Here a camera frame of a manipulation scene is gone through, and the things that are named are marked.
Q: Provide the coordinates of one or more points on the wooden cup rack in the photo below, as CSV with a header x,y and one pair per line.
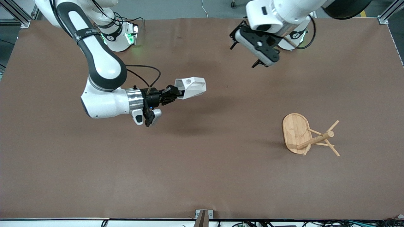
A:
x,y
295,132

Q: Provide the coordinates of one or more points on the aluminium frame profile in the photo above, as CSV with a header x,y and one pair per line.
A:
x,y
388,15
22,17

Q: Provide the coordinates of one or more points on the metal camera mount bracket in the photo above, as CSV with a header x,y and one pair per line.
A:
x,y
203,216

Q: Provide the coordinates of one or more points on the brown table cover sheet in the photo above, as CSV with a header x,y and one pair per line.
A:
x,y
202,151

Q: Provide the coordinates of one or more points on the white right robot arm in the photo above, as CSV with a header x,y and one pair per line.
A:
x,y
104,63

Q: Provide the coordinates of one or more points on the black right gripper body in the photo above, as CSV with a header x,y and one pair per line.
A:
x,y
153,98

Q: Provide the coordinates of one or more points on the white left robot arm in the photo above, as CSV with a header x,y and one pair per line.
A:
x,y
284,12

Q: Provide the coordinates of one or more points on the white faceted cup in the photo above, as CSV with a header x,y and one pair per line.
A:
x,y
192,86

